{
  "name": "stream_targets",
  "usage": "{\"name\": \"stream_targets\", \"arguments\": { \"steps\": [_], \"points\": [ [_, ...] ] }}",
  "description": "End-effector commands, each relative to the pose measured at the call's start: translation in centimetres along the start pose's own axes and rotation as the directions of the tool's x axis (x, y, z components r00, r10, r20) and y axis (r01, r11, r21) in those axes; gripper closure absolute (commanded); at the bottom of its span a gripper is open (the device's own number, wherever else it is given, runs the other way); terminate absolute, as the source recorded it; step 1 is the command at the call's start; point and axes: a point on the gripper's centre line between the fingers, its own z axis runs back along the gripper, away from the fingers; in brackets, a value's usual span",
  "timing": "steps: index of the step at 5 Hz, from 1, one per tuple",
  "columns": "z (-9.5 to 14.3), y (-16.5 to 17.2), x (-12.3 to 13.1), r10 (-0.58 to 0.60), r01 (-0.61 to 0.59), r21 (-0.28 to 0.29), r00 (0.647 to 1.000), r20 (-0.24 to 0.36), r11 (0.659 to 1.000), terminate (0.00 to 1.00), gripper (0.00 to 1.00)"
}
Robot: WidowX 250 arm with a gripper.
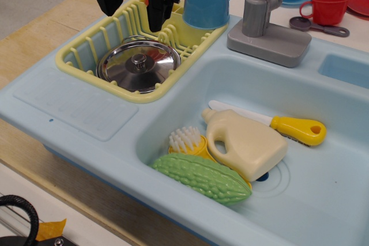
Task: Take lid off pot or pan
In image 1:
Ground shiny steel pot lid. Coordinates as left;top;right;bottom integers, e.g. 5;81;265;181
99;40;182;94

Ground blue upside-down plastic cup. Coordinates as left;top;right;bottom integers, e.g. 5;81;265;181
182;0;230;29

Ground yellow plastic dish rack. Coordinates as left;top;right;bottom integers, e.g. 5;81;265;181
55;0;227;103

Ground grey toy faucet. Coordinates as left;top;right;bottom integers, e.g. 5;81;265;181
227;0;312;68

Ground yellow white dish brush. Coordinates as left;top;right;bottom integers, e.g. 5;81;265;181
168;126;253;190

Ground grey measuring spoon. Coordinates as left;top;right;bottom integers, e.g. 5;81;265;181
289;17;350;37

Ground cream toy detergent bottle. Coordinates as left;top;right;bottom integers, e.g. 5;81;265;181
202;108;288;182

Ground green toy bitter gourd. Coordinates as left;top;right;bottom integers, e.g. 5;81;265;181
151;153;252;206

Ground red plastic cup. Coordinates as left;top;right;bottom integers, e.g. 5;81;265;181
299;0;348;25

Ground blue sink drain plug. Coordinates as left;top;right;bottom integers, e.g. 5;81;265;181
256;172;269;182

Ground yellow tape piece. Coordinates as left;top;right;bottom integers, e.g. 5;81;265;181
36;218;67;242

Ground light blue toy sink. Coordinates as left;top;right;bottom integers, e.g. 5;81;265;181
0;0;369;246

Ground yellow-handled toy knife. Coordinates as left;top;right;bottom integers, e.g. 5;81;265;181
208;100;327;146

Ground black cable loop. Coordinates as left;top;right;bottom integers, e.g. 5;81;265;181
0;194;40;246

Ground black metal bracket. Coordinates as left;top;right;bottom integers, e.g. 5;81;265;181
1;236;76;246

